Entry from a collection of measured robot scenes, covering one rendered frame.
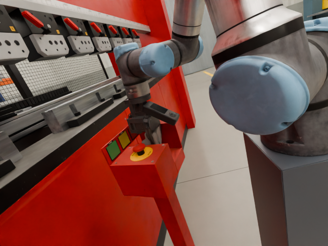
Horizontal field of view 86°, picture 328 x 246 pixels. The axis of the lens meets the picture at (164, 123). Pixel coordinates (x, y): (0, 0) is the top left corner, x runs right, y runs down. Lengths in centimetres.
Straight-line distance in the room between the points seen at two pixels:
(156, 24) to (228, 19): 207
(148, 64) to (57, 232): 50
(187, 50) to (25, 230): 59
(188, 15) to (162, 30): 182
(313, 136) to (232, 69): 23
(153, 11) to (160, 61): 194
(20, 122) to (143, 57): 74
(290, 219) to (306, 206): 4
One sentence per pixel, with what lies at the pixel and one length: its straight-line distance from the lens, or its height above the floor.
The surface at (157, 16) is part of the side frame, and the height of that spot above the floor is 144.
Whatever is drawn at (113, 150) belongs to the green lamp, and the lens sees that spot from 57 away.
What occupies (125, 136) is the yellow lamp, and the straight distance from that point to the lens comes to 62.
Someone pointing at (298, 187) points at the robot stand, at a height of 73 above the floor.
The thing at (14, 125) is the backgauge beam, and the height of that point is 95.
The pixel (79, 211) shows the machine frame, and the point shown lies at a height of 67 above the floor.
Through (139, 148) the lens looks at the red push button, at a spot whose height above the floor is 81.
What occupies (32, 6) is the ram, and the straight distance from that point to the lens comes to 94.
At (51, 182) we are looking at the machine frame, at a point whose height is 81.
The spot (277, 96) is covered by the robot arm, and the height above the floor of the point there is 95.
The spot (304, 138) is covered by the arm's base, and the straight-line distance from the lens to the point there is 42.
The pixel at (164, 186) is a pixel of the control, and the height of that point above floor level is 70.
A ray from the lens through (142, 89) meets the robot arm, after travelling 54.
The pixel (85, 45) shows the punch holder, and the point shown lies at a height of 119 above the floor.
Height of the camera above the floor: 103
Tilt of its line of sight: 20 degrees down
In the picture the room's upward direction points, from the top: 18 degrees counter-clockwise
